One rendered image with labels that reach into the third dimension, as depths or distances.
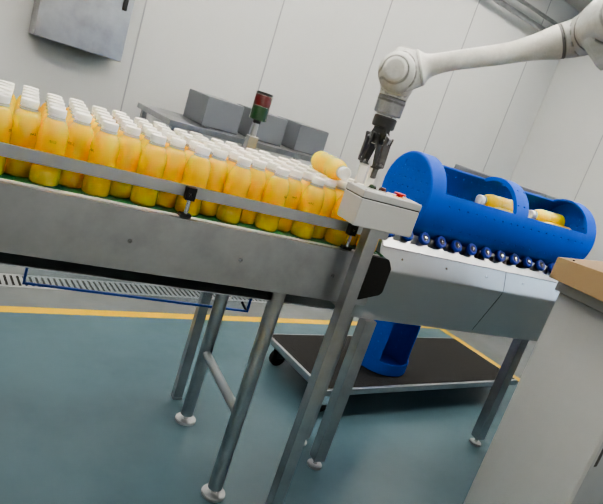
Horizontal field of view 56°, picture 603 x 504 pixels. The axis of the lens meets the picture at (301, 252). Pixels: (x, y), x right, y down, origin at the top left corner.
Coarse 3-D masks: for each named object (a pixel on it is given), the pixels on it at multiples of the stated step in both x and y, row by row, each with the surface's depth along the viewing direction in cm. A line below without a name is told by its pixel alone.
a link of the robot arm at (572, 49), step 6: (576, 18) 159; (564, 24) 163; (570, 24) 162; (564, 30) 162; (570, 30) 161; (570, 36) 161; (570, 42) 161; (576, 42) 159; (570, 48) 162; (576, 48) 161; (582, 48) 158; (570, 54) 164; (576, 54) 164; (582, 54) 162
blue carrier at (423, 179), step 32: (416, 160) 194; (416, 192) 191; (448, 192) 223; (480, 192) 227; (512, 192) 207; (416, 224) 190; (448, 224) 194; (480, 224) 198; (512, 224) 204; (544, 224) 211; (576, 224) 234; (544, 256) 222; (576, 256) 226
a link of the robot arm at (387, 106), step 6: (378, 96) 178; (384, 96) 176; (378, 102) 178; (384, 102) 176; (390, 102) 175; (396, 102) 175; (402, 102) 176; (378, 108) 177; (384, 108) 176; (390, 108) 176; (396, 108) 176; (402, 108) 177; (384, 114) 178; (390, 114) 176; (396, 114) 177
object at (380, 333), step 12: (384, 324) 275; (396, 324) 301; (408, 324) 297; (372, 336) 279; (384, 336) 276; (396, 336) 302; (408, 336) 296; (372, 348) 279; (384, 348) 305; (396, 348) 302; (408, 348) 294; (372, 360) 279; (384, 360) 296; (396, 360) 301; (384, 372) 279; (396, 372) 281
